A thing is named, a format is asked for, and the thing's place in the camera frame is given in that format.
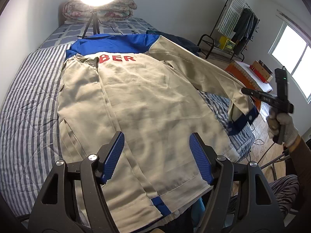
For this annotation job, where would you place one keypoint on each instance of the right gloved hand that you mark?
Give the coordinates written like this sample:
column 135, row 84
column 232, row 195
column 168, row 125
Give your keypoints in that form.
column 285, row 121

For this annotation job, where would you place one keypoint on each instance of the red brown box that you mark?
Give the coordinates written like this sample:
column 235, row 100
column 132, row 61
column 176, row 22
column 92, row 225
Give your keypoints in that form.
column 262, row 71

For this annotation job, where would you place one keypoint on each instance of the striped blue white mattress cover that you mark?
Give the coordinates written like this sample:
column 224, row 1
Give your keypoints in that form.
column 30, row 141

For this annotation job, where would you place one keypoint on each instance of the yellow box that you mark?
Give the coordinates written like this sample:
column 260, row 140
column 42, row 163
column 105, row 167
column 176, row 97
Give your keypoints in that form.
column 226, row 44

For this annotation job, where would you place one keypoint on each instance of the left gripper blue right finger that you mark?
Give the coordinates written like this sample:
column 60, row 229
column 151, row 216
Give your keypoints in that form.
column 205, row 158

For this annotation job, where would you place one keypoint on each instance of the right forearm brown sleeve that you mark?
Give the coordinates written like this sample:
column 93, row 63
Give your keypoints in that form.
column 299, row 165

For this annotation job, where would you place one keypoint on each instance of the window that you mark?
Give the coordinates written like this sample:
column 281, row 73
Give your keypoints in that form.
column 291, row 49

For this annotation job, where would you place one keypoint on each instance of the orange covered table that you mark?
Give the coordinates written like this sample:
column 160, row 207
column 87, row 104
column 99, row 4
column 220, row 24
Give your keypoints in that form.
column 243, row 73

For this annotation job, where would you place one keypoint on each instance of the dark hanging clothes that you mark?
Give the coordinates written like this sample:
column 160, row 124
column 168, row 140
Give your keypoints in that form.
column 244, row 29

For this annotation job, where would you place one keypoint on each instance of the striped trouser leg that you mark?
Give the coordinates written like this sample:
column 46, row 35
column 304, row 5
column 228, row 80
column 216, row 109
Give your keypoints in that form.
column 285, row 190

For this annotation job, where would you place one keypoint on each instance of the folded floral quilt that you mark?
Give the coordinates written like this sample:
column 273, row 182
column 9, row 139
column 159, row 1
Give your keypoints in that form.
column 75, row 11

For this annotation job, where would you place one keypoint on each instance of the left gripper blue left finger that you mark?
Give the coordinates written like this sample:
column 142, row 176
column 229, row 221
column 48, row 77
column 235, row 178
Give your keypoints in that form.
column 109, row 155

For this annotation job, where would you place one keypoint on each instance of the black clothes rack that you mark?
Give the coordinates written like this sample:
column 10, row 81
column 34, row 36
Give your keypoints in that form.
column 232, row 32

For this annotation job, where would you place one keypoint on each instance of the striped hanging cloth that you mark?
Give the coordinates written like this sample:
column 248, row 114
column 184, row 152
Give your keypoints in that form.
column 230, row 16

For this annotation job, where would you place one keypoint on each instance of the beige and blue work jacket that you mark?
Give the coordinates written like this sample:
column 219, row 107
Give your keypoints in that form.
column 149, row 88

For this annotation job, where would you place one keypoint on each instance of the blue checked bed sheet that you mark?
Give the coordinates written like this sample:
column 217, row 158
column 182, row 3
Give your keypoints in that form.
column 69, row 33

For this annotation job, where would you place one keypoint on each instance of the dark navy garment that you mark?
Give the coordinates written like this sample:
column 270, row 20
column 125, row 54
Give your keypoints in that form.
column 188, row 45

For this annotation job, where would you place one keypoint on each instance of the black tripod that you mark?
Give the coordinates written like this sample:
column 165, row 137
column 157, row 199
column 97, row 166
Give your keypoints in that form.
column 94, row 21

